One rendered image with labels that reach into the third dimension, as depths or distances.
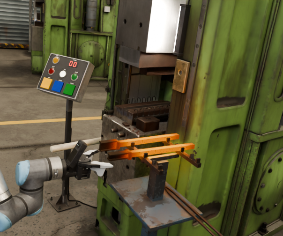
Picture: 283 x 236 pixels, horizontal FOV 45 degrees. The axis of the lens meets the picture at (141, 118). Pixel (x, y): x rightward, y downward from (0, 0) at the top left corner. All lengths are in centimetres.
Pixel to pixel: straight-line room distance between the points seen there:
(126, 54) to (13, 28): 783
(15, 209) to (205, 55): 114
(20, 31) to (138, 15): 796
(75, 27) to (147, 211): 534
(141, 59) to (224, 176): 93
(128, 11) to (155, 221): 117
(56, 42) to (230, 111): 516
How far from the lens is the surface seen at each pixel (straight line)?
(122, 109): 211
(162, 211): 164
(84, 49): 673
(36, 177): 135
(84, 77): 233
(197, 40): 182
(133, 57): 199
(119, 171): 213
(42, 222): 272
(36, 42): 694
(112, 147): 160
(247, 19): 201
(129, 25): 202
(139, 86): 234
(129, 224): 223
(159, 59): 204
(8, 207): 132
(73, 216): 278
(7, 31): 972
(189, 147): 168
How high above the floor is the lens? 164
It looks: 19 degrees down
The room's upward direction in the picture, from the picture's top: 7 degrees clockwise
